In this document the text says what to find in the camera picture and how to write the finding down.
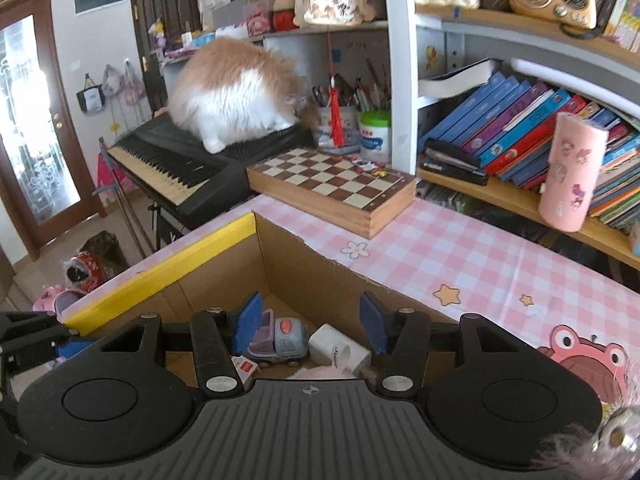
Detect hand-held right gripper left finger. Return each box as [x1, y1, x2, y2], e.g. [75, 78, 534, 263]
[75, 291, 264, 396]

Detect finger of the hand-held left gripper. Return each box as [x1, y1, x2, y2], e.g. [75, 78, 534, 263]
[0, 311, 71, 343]
[0, 340, 98, 376]

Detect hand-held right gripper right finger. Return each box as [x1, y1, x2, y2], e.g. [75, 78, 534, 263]
[359, 291, 541, 397]

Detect grey purple toy car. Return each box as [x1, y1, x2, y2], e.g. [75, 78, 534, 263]
[243, 309, 309, 368]

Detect small red white box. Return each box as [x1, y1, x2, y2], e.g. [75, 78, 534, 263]
[230, 354, 261, 385]

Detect white charger plug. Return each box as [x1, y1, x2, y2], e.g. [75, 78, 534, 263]
[307, 323, 373, 377]

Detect yellow cardboard box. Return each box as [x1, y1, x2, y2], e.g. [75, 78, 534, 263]
[57, 210, 463, 393]

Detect pink plush pig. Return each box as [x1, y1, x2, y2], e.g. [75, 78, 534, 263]
[282, 364, 353, 382]

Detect pink checkered tablecloth desktop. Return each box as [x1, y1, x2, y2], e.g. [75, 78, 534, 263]
[57, 192, 640, 406]

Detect red patterned bag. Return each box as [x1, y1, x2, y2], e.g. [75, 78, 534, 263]
[60, 251, 118, 295]

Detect black trash bag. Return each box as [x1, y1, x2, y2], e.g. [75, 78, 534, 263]
[80, 230, 132, 273]

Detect black keyboard stand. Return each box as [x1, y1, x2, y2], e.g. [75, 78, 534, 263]
[147, 199, 193, 256]

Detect wooden chessboard box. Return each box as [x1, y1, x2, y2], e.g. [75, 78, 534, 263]
[246, 146, 417, 240]

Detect black electronic keyboard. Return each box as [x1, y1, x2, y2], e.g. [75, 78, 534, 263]
[106, 112, 318, 231]

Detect black stapler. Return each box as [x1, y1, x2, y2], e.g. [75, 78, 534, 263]
[419, 139, 489, 187]

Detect white green-lidded wipes canister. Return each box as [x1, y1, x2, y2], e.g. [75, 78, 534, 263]
[356, 109, 392, 165]

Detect pen holder with pens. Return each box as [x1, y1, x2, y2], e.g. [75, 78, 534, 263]
[311, 60, 393, 155]

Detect brown glass-panelled door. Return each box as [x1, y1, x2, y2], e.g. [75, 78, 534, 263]
[0, 0, 108, 262]

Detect row of blue picture books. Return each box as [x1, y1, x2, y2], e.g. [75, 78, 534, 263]
[422, 72, 640, 233]

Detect fluffy orange white cat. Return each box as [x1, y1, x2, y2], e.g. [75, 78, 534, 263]
[167, 36, 313, 155]

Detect black white tote bag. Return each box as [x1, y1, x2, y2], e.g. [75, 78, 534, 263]
[76, 74, 106, 115]

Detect white wooden bookshelf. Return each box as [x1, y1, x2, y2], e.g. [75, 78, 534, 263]
[160, 0, 640, 271]

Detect pink cartoon cylinder cup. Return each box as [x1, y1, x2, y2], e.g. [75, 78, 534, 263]
[538, 111, 610, 233]

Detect small pink bag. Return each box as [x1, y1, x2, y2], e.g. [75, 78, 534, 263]
[102, 64, 125, 96]

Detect small purple bag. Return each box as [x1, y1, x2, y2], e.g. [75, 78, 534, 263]
[122, 60, 147, 106]

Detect fluffy charm with metal bead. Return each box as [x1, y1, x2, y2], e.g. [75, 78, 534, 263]
[535, 400, 640, 480]

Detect white lamp bar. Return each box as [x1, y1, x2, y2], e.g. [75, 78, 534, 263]
[510, 57, 640, 128]

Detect row of colourful paperbacks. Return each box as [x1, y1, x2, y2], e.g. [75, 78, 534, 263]
[475, 0, 640, 53]

